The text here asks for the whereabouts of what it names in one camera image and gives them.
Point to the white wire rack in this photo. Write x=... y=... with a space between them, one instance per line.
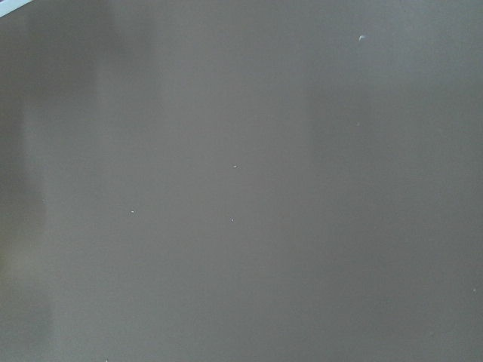
x=8 y=6

